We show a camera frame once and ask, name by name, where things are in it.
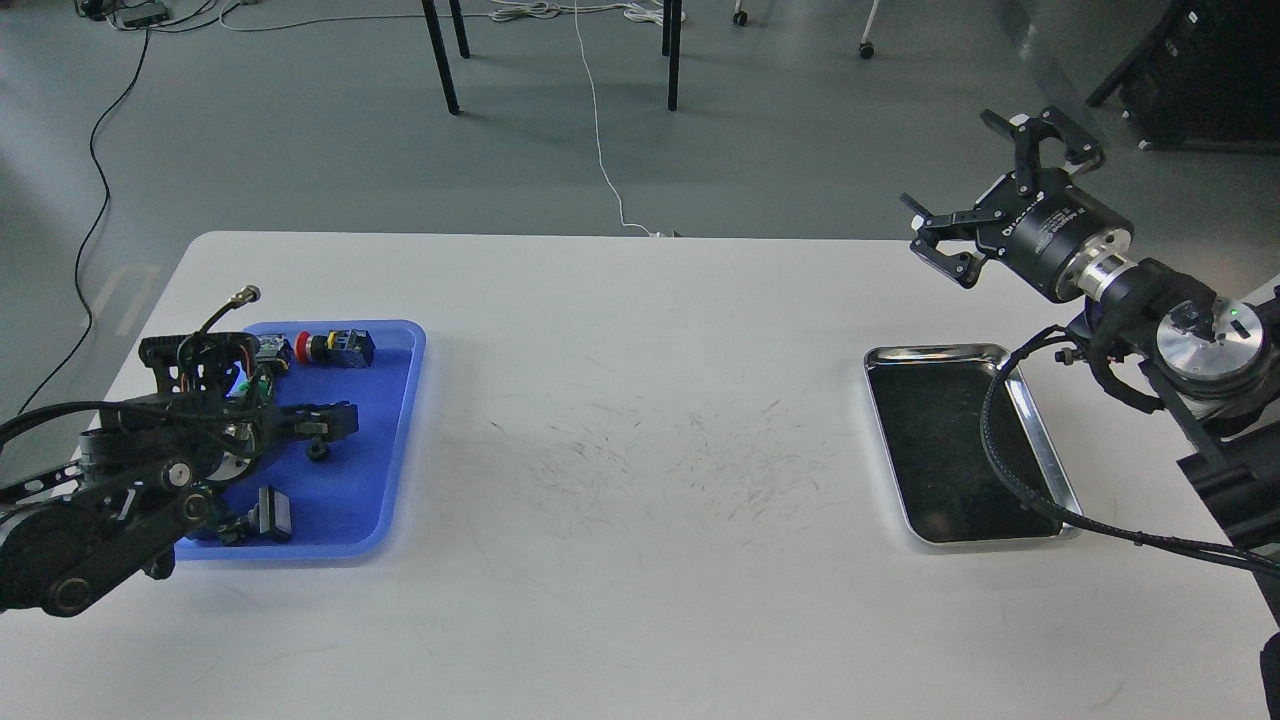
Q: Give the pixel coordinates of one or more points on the black table leg left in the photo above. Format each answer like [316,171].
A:
[433,21]

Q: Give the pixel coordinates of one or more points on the silver metal tray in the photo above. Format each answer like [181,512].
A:
[927,402]

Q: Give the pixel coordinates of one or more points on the black braided cable image right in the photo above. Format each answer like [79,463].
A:
[1218,554]

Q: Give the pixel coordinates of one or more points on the black wrist camera image left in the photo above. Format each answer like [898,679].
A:
[203,362]

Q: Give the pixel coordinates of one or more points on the blue plastic tray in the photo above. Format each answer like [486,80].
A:
[341,507]

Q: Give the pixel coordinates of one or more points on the black table leg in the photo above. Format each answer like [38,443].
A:
[433,21]
[671,24]

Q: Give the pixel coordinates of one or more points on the black square push button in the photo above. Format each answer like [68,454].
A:
[269,519]

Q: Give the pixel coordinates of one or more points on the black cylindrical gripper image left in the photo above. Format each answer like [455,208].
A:
[238,449]

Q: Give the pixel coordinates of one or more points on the red mushroom push button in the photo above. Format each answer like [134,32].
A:
[351,349]

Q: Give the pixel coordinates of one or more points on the green push button switch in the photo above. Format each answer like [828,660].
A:
[273,360]

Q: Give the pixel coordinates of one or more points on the black cabinet top right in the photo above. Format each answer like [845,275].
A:
[1204,79]

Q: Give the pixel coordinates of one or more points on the black table leg right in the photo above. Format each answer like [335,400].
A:
[671,24]

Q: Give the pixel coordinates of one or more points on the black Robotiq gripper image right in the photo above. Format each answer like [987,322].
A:
[1060,240]

